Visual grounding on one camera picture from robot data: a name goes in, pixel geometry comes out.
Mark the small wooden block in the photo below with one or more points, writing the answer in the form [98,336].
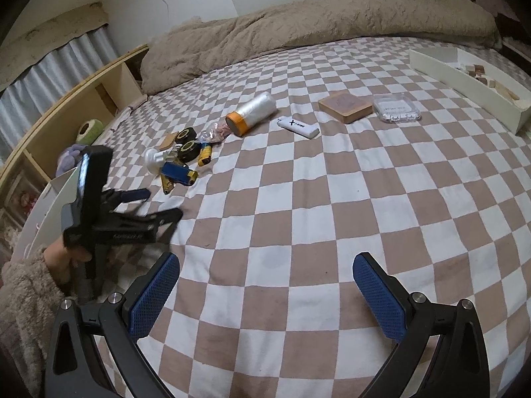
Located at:
[482,79]
[479,69]
[466,68]

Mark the white lighter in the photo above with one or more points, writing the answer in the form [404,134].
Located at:
[298,127]

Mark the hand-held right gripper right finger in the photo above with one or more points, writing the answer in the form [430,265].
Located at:
[377,298]

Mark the clear plastic case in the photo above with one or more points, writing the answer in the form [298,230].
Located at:
[396,110]

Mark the black tape roll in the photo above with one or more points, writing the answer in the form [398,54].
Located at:
[188,138]
[191,156]

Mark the blue battery pack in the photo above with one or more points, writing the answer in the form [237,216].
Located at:
[176,172]

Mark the white shallow tray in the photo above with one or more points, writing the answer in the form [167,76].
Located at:
[464,87]

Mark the wooden bedside shelf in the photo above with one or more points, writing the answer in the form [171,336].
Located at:
[62,107]

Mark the green round plush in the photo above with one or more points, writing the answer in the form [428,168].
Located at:
[92,130]

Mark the small wooden tile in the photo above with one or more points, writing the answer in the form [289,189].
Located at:
[167,141]

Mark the beige printed valance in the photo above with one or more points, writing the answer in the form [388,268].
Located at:
[54,29]

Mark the doll box with red bear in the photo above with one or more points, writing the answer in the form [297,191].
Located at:
[18,195]

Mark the white cardboard box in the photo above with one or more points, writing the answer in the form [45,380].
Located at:
[49,211]

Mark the beige fluffy duvet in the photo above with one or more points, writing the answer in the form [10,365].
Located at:
[290,29]

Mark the person's left forearm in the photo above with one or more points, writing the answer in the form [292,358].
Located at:
[25,298]

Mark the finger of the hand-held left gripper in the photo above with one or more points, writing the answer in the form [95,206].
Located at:
[166,217]
[135,195]

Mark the yellow battery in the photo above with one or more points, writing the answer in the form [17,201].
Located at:
[166,185]
[205,156]

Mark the grey curtain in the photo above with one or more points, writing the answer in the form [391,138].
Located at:
[54,74]

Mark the plastic film roll orange end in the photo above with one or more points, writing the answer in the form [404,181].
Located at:
[255,110]

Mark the person's left hand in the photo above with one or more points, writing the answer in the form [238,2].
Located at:
[60,261]

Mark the pink candy wrapper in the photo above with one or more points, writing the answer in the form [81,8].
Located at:
[213,134]

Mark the white pump bottle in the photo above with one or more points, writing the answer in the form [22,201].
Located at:
[155,159]

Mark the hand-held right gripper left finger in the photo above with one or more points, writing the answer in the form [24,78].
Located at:
[153,294]

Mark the light wooden plank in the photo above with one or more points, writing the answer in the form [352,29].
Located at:
[506,90]

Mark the purple plush toy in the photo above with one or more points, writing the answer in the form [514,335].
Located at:
[68,157]

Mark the square wooden coaster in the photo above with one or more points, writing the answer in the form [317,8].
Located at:
[344,103]

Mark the checkered bed sheet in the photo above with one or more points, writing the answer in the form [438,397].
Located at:
[290,215]

